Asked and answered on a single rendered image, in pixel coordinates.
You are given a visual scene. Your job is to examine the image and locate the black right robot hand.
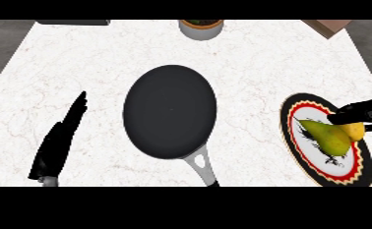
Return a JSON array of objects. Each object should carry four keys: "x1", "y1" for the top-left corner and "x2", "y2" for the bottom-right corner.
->
[{"x1": 324, "y1": 99, "x2": 372, "y2": 126}]

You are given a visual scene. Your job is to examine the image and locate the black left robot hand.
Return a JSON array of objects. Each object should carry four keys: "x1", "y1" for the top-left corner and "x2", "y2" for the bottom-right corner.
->
[{"x1": 28, "y1": 90, "x2": 88, "y2": 181}]

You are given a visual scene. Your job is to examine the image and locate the yellow lemon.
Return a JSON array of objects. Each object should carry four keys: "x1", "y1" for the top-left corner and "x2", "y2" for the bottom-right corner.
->
[{"x1": 336, "y1": 122, "x2": 366, "y2": 143}]

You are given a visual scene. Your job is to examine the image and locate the patterned black rimmed plate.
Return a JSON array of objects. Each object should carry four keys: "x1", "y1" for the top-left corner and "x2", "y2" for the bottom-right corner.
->
[{"x1": 279, "y1": 92, "x2": 372, "y2": 188}]

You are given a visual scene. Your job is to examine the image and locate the black frying pan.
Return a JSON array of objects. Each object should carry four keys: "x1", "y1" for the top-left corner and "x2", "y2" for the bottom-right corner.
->
[{"x1": 122, "y1": 64, "x2": 221, "y2": 188}]

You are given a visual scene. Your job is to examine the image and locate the green pear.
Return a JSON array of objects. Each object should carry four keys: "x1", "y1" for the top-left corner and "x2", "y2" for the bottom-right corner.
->
[{"x1": 296, "y1": 118, "x2": 352, "y2": 157}]

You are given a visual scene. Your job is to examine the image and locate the brown wooden block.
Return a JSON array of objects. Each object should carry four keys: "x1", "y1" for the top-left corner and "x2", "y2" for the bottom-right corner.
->
[{"x1": 301, "y1": 19, "x2": 354, "y2": 40}]

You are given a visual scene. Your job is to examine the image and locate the dark grey flat object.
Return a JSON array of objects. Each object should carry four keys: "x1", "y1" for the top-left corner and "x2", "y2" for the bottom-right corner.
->
[{"x1": 37, "y1": 19, "x2": 112, "y2": 27}]

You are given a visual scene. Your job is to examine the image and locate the grey plant pot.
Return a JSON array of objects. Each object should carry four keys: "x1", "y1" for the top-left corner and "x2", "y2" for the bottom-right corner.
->
[{"x1": 177, "y1": 19, "x2": 226, "y2": 41}]

